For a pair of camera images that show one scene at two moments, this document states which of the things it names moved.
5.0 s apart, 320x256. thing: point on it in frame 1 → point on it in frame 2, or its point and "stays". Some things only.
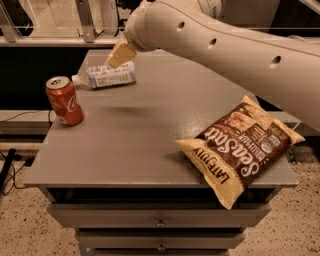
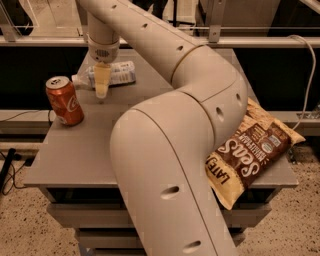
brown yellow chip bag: (240, 149) stays
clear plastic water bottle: (105, 75) stays
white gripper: (137, 30) → (103, 53)
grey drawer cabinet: (125, 184) stays
